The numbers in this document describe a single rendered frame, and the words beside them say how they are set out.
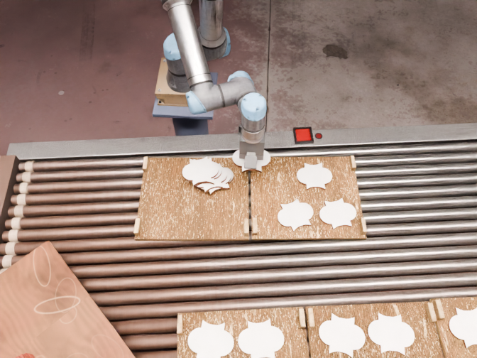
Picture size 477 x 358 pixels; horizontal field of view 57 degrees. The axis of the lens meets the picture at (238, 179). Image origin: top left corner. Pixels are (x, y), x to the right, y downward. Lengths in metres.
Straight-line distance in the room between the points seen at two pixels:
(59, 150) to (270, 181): 0.86
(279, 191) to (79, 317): 0.81
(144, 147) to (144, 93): 1.47
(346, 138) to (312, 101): 1.35
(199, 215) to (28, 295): 0.61
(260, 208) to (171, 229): 0.33
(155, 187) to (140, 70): 1.84
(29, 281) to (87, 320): 0.24
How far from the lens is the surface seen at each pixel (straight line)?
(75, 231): 1.70
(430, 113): 3.36
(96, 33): 3.82
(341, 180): 1.72
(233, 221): 1.59
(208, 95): 1.37
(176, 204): 1.64
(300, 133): 1.83
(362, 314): 1.54
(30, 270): 1.56
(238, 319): 1.48
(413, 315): 1.59
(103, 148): 1.87
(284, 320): 1.49
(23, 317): 1.52
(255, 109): 1.31
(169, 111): 1.98
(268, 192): 1.65
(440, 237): 1.75
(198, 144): 1.80
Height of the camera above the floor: 2.38
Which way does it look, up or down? 59 degrees down
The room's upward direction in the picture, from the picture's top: straight up
